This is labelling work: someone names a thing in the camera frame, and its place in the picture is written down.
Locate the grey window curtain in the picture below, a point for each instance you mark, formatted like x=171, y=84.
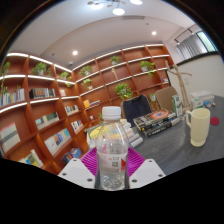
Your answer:
x=190, y=46

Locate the branched globe ceiling lamp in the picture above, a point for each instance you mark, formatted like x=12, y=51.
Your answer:
x=118, y=11

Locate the ceiling air vent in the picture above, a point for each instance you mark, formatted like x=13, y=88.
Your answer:
x=133, y=17

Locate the white wall socket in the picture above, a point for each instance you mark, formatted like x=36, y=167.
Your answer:
x=186, y=81

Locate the orange wooden shelf unit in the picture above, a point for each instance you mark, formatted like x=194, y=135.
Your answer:
x=30, y=113

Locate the black framed window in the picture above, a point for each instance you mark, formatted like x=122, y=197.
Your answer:
x=206, y=40

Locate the black ceiling track rail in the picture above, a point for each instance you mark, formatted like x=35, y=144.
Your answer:
x=185, y=34

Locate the stack of dark books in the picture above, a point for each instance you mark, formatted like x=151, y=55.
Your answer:
x=155, y=118

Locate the green and white carton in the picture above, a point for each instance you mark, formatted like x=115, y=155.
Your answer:
x=176, y=105

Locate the clear plastic water bottle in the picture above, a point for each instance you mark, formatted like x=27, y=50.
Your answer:
x=112, y=150

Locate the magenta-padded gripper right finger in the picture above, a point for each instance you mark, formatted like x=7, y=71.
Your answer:
x=146, y=171

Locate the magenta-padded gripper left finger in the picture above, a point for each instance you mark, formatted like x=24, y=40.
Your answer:
x=78, y=171

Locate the wooden artist mannequin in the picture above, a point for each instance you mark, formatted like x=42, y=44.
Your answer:
x=180, y=83

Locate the chair with dark jacket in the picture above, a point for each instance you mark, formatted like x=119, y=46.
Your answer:
x=136, y=108

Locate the stack of white boxes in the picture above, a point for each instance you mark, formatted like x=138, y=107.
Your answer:
x=203, y=95

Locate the small green white box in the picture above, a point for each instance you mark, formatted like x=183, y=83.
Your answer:
x=196, y=104

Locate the round recessed ceiling light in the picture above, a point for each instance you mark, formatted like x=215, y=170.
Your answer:
x=75, y=52
x=153, y=33

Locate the cream plastic mug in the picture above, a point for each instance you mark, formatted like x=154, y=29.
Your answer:
x=199, y=128

